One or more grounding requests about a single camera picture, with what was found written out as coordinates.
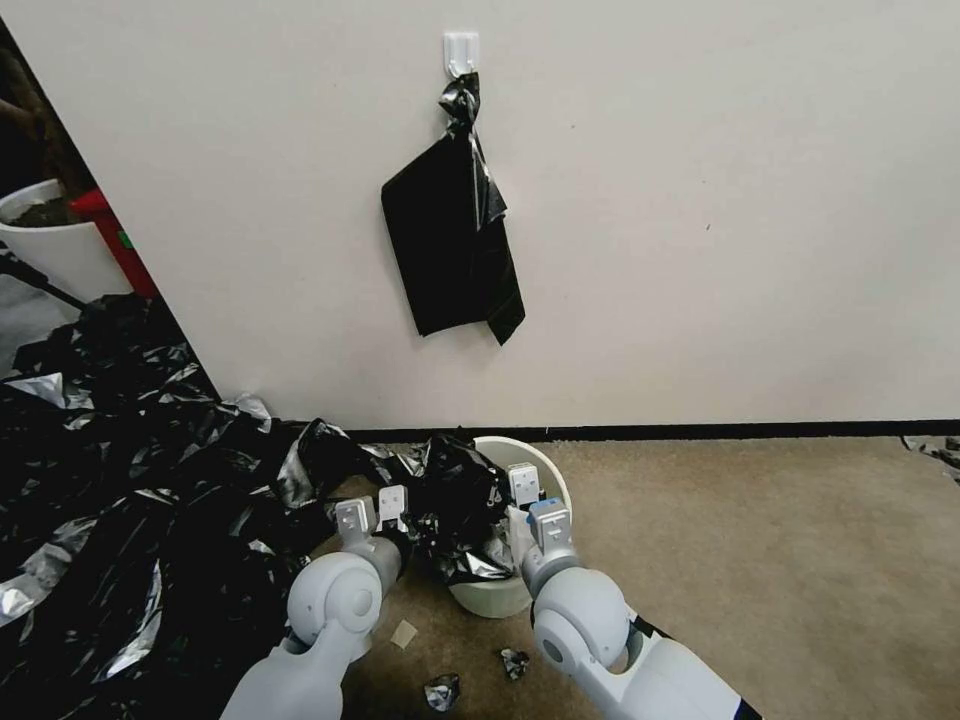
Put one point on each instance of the black trash bag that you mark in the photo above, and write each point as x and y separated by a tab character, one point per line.
450	240
450	510

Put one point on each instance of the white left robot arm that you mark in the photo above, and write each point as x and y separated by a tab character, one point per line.
337	600

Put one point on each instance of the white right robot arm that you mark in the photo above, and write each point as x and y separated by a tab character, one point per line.
579	616

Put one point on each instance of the white round trash bin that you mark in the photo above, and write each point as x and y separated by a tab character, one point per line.
487	596

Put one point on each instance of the folded black trash bag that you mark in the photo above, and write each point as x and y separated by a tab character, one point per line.
450	240

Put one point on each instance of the pile of black trash bags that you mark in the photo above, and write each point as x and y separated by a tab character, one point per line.
112	487

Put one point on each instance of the beige paper scrap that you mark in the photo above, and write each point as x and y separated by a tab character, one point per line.
404	635

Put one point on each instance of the crumpled black plastic scrap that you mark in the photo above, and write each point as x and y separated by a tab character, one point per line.
442	691
514	664

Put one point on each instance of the black baseboard strip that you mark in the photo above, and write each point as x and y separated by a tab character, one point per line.
675	431

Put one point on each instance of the red box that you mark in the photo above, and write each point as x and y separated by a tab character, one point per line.
124	240

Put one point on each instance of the white planter pot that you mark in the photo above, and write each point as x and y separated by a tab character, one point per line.
52	247

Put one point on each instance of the white wall hook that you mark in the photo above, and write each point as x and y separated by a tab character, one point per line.
459	51

